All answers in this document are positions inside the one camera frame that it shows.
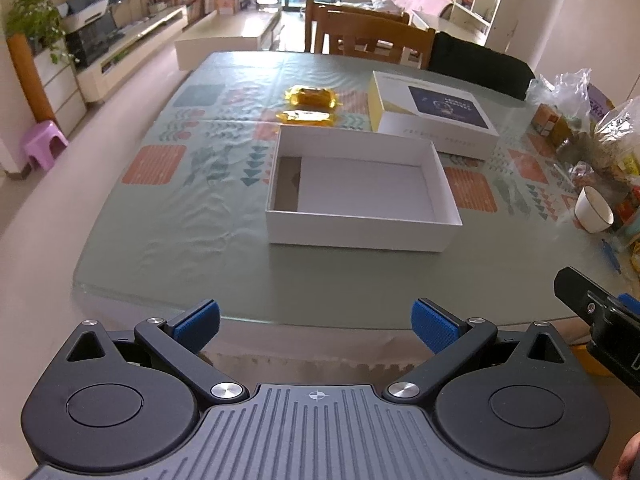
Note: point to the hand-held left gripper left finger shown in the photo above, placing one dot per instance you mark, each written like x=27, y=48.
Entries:
x=195, y=324

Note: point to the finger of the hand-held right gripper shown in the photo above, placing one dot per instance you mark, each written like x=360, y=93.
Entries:
x=632, y=302
x=577, y=292

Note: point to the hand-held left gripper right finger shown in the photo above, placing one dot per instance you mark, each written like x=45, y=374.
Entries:
x=434, y=327

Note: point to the white cardboard box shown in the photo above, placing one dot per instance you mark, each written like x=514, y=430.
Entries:
x=350, y=232

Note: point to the yellow snack packet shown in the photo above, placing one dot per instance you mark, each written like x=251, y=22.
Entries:
x=310, y=97
x=305, y=117

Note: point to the patterned green desktop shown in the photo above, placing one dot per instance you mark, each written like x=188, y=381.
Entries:
x=200, y=260

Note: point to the person's right hand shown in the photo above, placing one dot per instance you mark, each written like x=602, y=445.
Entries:
x=631, y=460

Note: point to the blue pen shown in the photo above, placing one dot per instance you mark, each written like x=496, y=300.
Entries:
x=610, y=256

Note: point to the white cup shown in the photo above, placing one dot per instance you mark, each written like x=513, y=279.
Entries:
x=592, y=210

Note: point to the clear bag of snacks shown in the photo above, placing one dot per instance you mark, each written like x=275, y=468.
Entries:
x=617, y=150

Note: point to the orange snack box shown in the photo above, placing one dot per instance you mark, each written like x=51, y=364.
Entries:
x=546, y=120

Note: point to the white box lid dark print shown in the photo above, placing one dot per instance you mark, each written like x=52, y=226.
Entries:
x=430, y=125

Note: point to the purple plastic stool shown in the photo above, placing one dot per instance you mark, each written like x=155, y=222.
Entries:
x=42, y=142

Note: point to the black chair cushion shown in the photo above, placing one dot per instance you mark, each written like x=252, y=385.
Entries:
x=480, y=67

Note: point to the white drawer cabinet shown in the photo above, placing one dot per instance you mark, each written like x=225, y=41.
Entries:
x=60, y=95

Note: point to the white shelf unit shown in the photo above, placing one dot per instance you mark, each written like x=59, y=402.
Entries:
x=495, y=20

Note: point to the white television cabinet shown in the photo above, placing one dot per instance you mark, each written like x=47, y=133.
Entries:
x=135, y=45

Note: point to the white coffee table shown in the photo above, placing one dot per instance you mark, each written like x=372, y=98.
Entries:
x=225, y=40

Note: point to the wooden chair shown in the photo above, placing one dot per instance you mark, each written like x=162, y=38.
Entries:
x=375, y=35
x=312, y=15

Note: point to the brown column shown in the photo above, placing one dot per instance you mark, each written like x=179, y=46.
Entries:
x=27, y=75

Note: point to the black appliance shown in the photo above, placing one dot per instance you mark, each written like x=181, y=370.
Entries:
x=92, y=40

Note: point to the white printer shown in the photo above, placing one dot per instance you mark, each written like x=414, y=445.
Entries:
x=82, y=16

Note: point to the green potted plant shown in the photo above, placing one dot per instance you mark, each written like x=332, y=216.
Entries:
x=37, y=15

